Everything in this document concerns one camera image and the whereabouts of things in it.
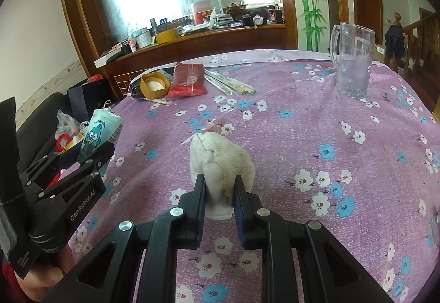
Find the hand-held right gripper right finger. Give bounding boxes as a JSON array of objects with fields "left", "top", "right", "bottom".
[{"left": 233, "top": 176, "right": 394, "bottom": 303}]

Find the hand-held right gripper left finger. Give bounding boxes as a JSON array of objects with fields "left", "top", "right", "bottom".
[{"left": 41, "top": 174, "right": 208, "bottom": 303}]

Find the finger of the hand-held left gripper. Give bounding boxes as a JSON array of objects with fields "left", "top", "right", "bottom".
[
  {"left": 39, "top": 143, "right": 116, "bottom": 200},
  {"left": 19, "top": 146, "right": 83, "bottom": 188}
]

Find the red plastic basket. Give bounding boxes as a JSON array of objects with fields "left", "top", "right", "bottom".
[{"left": 48, "top": 169, "right": 70, "bottom": 190}]

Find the teal cartoon tissue packet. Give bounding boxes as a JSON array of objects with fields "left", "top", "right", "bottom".
[{"left": 77, "top": 108, "right": 123, "bottom": 166}]

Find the person's left hand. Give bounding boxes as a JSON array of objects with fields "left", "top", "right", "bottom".
[{"left": 15, "top": 243, "right": 74, "bottom": 303}]

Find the black sofa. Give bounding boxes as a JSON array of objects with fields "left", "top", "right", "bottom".
[{"left": 15, "top": 92, "right": 83, "bottom": 169}]

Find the white plastic bag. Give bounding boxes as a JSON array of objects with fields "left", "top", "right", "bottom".
[{"left": 55, "top": 110, "right": 90, "bottom": 152}]

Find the black paper bag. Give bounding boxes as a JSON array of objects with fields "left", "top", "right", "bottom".
[{"left": 67, "top": 78, "right": 121, "bottom": 118}]

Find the brown tape roll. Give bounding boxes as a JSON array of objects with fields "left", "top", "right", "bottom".
[{"left": 139, "top": 71, "right": 171, "bottom": 99}]

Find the white flat board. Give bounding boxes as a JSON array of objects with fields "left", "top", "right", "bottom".
[{"left": 94, "top": 48, "right": 133, "bottom": 68}]

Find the red plastic packet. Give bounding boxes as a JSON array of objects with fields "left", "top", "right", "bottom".
[{"left": 167, "top": 62, "right": 208, "bottom": 98}]

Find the yellow cardboard box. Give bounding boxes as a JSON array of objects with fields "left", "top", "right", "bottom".
[{"left": 155, "top": 29, "right": 179, "bottom": 45}]

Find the wooden counter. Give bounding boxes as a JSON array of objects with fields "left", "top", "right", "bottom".
[{"left": 94, "top": 24, "right": 298, "bottom": 100}]

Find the clear glass pitcher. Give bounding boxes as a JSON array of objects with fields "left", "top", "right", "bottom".
[{"left": 330, "top": 21, "right": 376, "bottom": 99}]

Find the red cylindrical container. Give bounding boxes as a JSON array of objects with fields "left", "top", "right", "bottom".
[{"left": 191, "top": 0, "right": 213, "bottom": 24}]

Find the dark jacket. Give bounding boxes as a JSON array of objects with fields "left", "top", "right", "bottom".
[{"left": 384, "top": 24, "right": 408, "bottom": 58}]

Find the brown wooden door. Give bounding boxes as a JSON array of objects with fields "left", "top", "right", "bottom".
[{"left": 349, "top": 0, "right": 384, "bottom": 45}]

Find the wooden stair railing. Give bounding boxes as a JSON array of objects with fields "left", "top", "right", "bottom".
[{"left": 394, "top": 12, "right": 440, "bottom": 83}]

